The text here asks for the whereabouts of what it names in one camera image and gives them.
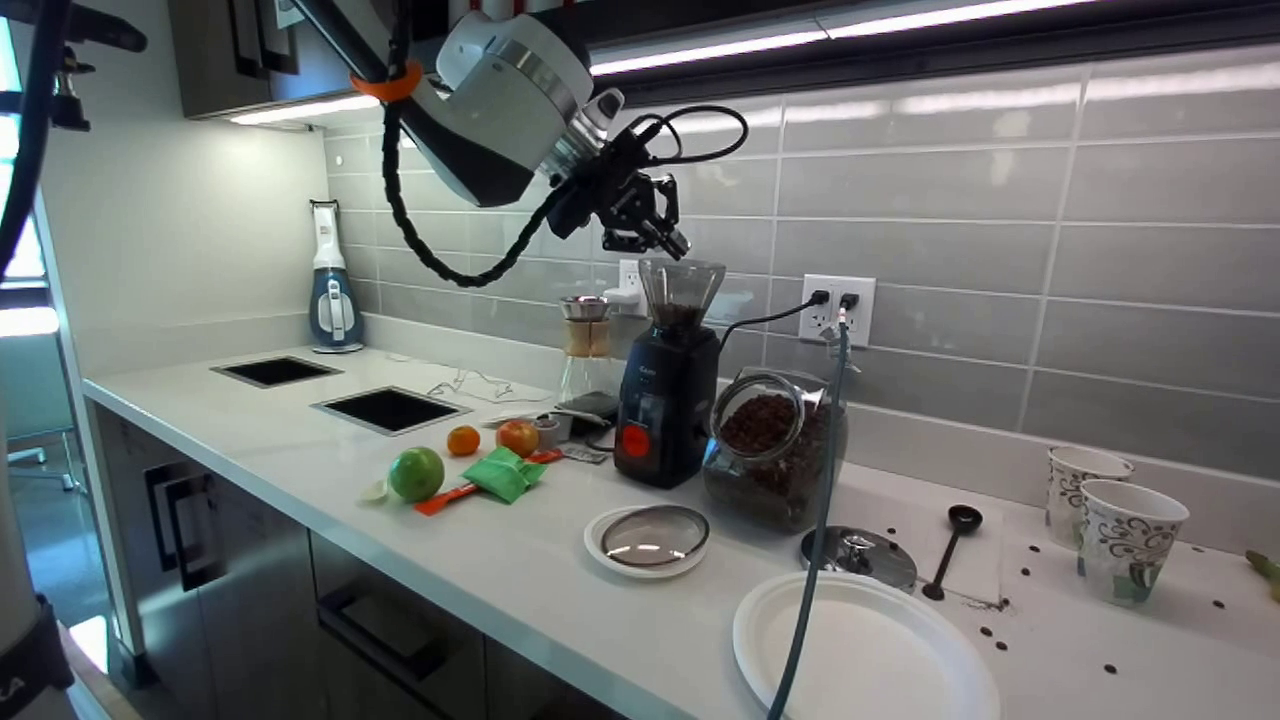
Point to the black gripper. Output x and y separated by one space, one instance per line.
615 172

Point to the glass jar of coffee beans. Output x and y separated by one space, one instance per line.
780 485

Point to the black coffee grinder glass hopper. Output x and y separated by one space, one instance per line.
664 403

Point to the black coffee scale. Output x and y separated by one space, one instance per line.
588 411

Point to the black coffee scoop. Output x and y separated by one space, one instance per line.
961 523

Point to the white outlet with white adapter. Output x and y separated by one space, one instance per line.
628 282

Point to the small foil packets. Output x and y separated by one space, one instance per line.
583 442

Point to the white outlet with black plugs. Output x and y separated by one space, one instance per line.
864 327

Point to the red apple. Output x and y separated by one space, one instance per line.
517 438

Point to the long under-cabinet light strip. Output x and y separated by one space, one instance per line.
825 33

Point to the small orange fruit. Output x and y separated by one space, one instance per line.
467 442

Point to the small white plate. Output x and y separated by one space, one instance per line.
593 544

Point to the orange stick packet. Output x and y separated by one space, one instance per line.
446 501

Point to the green apple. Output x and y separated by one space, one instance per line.
418 476

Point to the short under-cabinet light strip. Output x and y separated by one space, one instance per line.
305 110

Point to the white plastic spoon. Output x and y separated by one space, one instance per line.
372 492

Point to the large white plate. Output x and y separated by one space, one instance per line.
883 661

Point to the patterned paper cup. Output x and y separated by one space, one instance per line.
1064 492
1129 544

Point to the grey base cabinet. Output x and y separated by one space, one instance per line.
264 627

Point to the yellow green banana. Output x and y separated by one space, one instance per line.
1266 575

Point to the dark upper wall cabinet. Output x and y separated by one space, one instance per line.
1134 40

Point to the black camera on stand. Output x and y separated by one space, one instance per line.
94 25

